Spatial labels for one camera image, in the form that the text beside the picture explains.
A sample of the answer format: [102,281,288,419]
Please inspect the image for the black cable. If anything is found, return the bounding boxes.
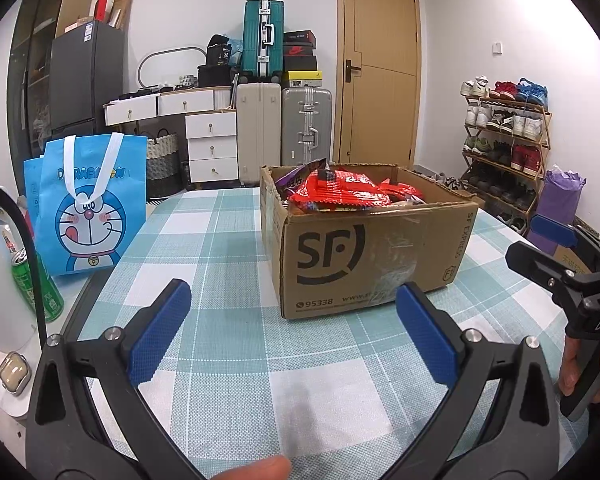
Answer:
[0,176,48,348]

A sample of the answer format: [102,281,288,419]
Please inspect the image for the person's left hand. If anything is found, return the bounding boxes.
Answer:
[211,454,292,480]

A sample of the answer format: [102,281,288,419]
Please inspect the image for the flat cardboard box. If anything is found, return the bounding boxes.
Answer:
[62,15,96,36]

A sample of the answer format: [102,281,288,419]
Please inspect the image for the plain black shoe box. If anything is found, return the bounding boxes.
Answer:
[283,55,318,72]

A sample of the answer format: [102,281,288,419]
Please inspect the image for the blue cartoon tote bag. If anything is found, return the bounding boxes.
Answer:
[23,132,148,277]

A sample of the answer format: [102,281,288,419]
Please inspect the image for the wooden shoe rack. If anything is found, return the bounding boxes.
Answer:
[460,77,553,221]

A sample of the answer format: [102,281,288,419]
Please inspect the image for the green drink can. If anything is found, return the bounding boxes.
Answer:
[11,249,65,323]

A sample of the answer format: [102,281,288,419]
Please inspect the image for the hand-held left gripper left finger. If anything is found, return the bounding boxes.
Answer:
[25,279,216,480]

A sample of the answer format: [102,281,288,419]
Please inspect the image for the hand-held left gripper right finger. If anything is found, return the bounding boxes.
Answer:
[392,281,563,480]

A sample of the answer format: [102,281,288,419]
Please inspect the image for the grey refrigerator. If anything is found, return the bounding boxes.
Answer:
[49,20,126,141]

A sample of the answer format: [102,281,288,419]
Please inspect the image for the white drawer desk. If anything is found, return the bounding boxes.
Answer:
[103,85,241,191]

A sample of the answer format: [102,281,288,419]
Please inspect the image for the white purple snack packet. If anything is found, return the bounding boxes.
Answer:
[274,159,328,196]

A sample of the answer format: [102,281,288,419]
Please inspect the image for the red snack packet black label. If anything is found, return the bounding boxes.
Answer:
[287,160,396,213]

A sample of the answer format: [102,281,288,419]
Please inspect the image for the tall cardboard box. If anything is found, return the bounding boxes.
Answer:
[111,0,132,28]

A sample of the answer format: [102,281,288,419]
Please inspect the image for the black bag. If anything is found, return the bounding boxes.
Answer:
[197,62,238,88]

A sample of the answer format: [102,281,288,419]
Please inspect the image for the person's right hand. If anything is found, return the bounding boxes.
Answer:
[559,336,600,406]

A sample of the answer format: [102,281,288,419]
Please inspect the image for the woven basket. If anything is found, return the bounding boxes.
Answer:
[142,129,181,198]

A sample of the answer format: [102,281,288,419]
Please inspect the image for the silver suitcase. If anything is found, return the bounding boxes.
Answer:
[281,86,333,166]

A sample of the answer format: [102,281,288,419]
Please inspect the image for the beige suitcase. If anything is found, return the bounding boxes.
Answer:
[236,81,282,186]

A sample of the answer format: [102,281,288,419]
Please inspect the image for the red triangular chip packet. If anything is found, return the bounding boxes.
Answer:
[380,180,425,206]

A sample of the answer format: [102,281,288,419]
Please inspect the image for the scattered shoes pile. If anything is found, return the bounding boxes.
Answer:
[430,172,476,191]

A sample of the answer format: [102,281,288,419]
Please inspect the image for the checked tablecloth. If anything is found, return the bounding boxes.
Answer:
[62,180,588,480]

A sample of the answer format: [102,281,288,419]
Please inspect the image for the cardboard floor box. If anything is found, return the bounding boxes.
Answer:
[550,217,600,273]

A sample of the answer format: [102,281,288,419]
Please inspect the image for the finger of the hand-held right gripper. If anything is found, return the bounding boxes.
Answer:
[530,214,600,273]
[505,241,588,301]

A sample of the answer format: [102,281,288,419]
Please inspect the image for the rows of shoes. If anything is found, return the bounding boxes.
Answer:
[460,76,551,218]

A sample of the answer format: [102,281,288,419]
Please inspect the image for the small black box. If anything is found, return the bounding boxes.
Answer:
[206,34,231,67]

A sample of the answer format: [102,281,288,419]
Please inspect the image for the beige earbuds case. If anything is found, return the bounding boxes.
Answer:
[0,351,30,397]

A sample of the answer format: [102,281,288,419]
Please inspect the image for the purple bag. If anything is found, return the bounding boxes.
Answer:
[527,164,587,256]

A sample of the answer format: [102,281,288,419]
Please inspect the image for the teal suitcase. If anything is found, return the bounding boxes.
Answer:
[241,0,286,83]

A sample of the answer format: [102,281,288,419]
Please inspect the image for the white side cabinet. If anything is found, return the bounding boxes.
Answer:
[0,265,98,461]

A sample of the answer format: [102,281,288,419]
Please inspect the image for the wooden door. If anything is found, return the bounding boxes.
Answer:
[336,0,422,168]

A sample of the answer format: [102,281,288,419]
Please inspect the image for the brown cardboard box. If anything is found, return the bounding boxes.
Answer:
[259,161,486,320]

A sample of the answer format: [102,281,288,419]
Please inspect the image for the oval metal frame mirror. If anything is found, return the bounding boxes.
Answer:
[138,46,208,90]

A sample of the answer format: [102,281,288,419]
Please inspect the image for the white appliance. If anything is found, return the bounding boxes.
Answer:
[0,195,36,353]

